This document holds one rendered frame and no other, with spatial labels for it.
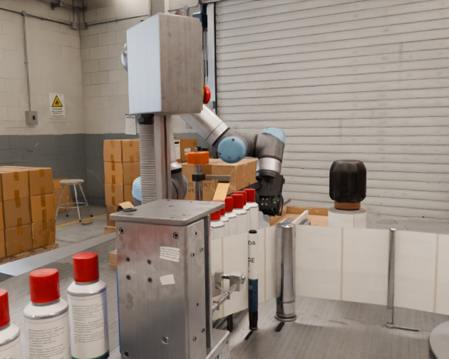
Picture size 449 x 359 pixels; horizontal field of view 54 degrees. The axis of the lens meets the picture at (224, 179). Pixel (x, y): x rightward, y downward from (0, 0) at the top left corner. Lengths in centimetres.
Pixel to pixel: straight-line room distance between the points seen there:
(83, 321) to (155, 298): 11
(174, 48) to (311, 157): 471
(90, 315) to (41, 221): 397
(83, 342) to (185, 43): 58
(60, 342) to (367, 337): 53
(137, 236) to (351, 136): 490
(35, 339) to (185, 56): 58
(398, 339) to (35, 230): 400
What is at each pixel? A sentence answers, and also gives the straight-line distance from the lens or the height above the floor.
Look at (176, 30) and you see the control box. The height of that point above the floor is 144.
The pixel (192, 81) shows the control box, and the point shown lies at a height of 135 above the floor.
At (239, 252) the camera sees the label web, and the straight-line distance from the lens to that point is 81.
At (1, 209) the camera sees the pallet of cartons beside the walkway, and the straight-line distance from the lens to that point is 434.
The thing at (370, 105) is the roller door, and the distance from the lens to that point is 534.
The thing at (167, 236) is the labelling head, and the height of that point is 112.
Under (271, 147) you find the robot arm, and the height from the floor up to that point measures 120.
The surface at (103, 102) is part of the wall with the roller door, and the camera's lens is 761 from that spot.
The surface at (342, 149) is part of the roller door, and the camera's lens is 541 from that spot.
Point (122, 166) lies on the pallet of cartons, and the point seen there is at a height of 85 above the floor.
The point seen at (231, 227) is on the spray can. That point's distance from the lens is 108.
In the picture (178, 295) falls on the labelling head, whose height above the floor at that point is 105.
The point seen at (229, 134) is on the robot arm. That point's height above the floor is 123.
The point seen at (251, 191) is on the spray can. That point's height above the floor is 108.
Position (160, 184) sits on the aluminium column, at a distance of 104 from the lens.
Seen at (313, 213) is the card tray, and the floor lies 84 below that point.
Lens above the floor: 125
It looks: 7 degrees down
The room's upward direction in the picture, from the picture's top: 1 degrees counter-clockwise
